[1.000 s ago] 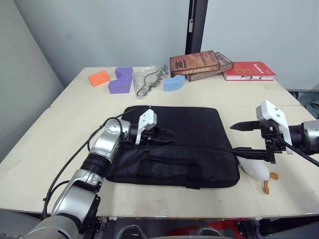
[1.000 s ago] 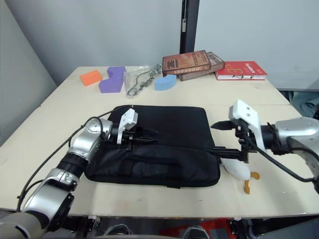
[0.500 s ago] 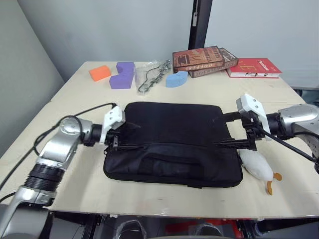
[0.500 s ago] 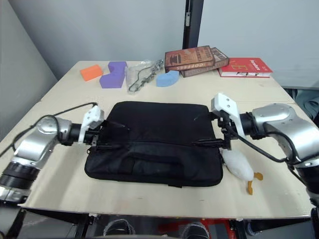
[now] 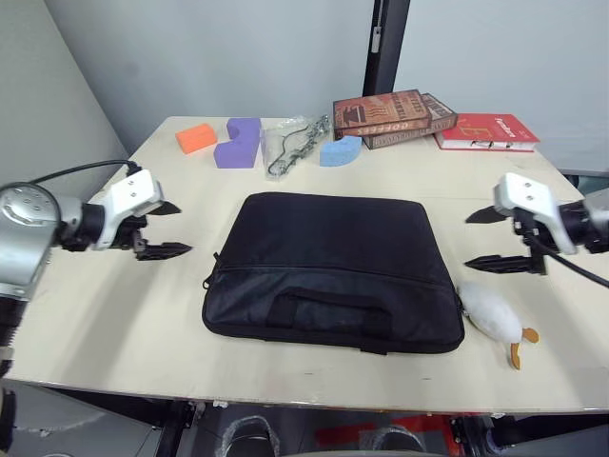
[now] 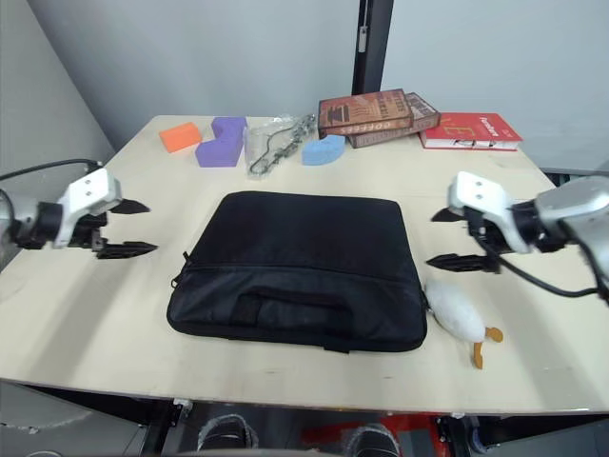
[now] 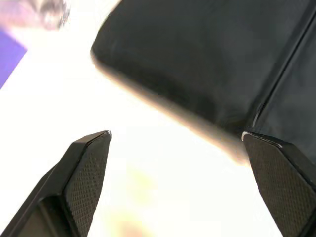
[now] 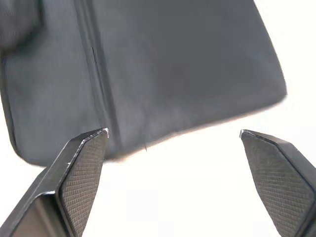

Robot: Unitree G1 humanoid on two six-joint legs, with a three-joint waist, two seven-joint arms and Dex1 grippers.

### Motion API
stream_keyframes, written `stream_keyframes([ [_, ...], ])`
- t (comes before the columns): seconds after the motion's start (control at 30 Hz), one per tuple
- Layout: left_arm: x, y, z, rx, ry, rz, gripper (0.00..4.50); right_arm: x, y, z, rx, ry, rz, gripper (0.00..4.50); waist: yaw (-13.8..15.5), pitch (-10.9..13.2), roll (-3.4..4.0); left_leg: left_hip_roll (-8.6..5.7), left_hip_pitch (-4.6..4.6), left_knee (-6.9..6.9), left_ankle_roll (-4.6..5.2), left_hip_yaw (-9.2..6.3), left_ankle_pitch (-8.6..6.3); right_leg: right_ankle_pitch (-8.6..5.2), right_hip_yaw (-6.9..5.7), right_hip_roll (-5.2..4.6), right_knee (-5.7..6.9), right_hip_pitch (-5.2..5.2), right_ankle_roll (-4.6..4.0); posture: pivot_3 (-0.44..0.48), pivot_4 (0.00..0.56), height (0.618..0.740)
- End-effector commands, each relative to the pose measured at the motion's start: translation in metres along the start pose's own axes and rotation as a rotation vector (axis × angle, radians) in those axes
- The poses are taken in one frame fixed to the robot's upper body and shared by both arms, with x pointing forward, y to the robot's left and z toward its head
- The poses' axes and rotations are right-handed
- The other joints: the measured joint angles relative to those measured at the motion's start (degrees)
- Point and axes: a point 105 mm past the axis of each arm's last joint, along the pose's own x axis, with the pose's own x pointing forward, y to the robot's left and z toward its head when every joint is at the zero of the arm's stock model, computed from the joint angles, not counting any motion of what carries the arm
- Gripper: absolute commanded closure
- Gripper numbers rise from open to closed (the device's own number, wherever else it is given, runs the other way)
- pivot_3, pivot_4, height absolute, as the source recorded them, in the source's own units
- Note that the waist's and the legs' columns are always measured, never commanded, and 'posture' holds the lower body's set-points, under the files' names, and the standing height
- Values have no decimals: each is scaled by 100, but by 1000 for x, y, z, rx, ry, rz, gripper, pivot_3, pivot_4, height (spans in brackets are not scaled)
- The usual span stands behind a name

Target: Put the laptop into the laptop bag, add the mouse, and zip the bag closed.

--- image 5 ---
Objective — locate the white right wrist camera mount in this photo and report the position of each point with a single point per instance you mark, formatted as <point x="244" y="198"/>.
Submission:
<point x="528" y="200"/>

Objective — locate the purple foam block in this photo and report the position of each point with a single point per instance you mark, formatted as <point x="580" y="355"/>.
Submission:
<point x="236" y="143"/>

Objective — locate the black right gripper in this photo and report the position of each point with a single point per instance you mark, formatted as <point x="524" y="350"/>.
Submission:
<point x="529" y="233"/>

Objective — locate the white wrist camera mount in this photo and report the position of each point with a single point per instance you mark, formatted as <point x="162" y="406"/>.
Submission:
<point x="528" y="200"/>
<point x="128" y="200"/>

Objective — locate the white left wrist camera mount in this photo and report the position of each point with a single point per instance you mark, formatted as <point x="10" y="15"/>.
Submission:
<point x="128" y="200"/>

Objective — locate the black vertical post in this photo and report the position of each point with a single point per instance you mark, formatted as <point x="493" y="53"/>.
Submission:
<point x="386" y="47"/>

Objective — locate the brown coffee book box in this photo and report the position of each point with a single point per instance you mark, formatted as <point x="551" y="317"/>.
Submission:
<point x="376" y="114"/>

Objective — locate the blue curved foam block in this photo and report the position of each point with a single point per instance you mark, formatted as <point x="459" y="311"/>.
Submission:
<point x="339" y="151"/>

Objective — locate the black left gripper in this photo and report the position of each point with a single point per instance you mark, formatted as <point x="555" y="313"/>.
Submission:
<point x="127" y="234"/>

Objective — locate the black laptop bag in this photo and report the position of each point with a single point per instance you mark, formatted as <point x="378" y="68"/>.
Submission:
<point x="328" y="266"/>

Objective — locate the orange foam block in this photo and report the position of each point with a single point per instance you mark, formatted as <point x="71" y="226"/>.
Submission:
<point x="196" y="137"/>

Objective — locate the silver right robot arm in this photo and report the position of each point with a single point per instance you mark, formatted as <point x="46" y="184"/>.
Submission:
<point x="592" y="219"/>

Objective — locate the white plush duck toy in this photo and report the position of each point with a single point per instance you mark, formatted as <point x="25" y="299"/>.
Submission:
<point x="490" y="314"/>

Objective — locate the dark rounded shape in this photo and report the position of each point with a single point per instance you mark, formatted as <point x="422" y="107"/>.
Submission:
<point x="247" y="435"/>

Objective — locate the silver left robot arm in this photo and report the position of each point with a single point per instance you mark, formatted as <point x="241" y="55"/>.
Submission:
<point x="24" y="228"/>

